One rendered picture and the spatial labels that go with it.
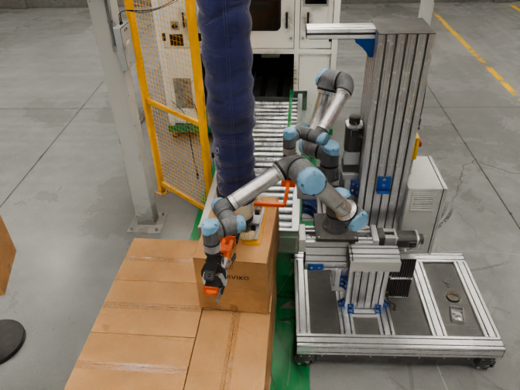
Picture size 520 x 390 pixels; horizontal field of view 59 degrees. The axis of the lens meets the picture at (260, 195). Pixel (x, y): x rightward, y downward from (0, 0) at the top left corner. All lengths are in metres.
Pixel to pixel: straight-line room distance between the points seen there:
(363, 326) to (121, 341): 1.49
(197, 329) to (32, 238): 2.26
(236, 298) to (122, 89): 1.81
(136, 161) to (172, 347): 1.78
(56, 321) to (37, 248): 0.91
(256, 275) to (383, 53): 1.28
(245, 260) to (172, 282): 0.66
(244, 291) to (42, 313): 1.75
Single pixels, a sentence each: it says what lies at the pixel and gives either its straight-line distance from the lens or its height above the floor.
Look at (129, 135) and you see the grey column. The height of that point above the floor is 0.93.
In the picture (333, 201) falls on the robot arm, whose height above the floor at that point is 1.37.
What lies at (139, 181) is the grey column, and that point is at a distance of 4.03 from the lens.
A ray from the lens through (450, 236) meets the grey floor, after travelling 4.33.
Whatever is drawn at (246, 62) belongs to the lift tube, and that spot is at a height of 1.93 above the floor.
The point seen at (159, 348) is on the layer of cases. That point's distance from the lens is 2.68.
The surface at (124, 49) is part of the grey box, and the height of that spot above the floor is 1.62.
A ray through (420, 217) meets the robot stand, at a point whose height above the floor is 1.04.
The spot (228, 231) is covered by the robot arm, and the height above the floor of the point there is 1.38.
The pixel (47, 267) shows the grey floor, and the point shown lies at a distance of 4.21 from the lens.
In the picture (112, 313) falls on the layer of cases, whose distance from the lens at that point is 2.91.
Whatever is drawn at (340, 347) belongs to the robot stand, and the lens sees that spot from 3.05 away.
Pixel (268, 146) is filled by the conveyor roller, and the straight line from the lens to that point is 4.30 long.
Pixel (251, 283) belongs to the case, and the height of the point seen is 0.79.
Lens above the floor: 2.65
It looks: 36 degrees down
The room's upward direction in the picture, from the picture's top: 2 degrees counter-clockwise
